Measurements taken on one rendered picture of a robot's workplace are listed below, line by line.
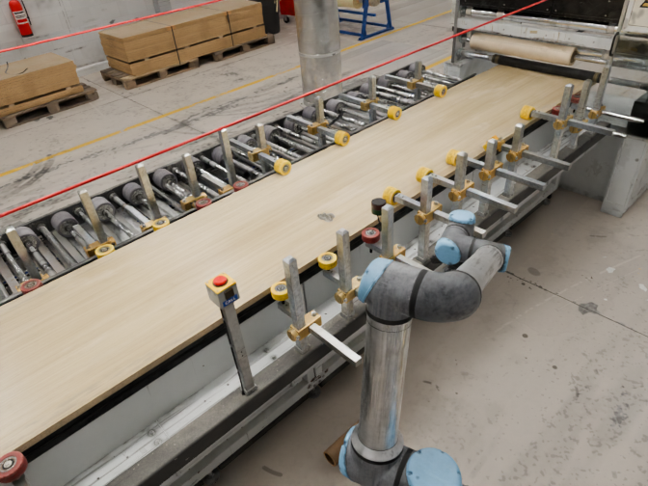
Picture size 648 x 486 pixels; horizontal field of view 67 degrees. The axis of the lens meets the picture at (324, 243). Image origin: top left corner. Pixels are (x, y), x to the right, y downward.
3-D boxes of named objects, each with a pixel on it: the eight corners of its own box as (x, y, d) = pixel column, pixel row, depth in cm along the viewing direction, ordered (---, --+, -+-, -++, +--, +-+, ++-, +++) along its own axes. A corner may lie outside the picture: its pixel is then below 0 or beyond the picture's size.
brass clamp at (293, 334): (323, 325, 189) (322, 316, 186) (296, 345, 182) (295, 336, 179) (312, 317, 193) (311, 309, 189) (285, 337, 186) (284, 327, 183)
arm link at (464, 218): (445, 218, 168) (453, 203, 175) (442, 247, 176) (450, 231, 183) (472, 224, 164) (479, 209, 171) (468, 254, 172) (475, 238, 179)
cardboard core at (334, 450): (380, 418, 234) (335, 460, 218) (380, 427, 239) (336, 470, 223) (367, 407, 239) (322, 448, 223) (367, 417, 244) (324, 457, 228)
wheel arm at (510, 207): (517, 211, 215) (519, 203, 213) (513, 214, 213) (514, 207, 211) (425, 175, 246) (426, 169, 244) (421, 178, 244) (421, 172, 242)
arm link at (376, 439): (389, 512, 138) (417, 288, 103) (334, 484, 145) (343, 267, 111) (408, 471, 150) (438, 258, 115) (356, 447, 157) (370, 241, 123)
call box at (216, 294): (241, 300, 151) (236, 281, 146) (222, 311, 147) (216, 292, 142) (228, 289, 155) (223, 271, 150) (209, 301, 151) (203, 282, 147)
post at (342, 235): (354, 321, 206) (348, 229, 177) (348, 326, 204) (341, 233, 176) (348, 317, 208) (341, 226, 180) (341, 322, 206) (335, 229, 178)
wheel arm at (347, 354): (362, 364, 172) (362, 356, 170) (355, 369, 170) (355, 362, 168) (284, 305, 199) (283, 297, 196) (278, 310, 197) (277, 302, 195)
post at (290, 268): (310, 352, 192) (296, 256, 163) (303, 357, 190) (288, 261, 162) (303, 347, 194) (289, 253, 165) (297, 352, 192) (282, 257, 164)
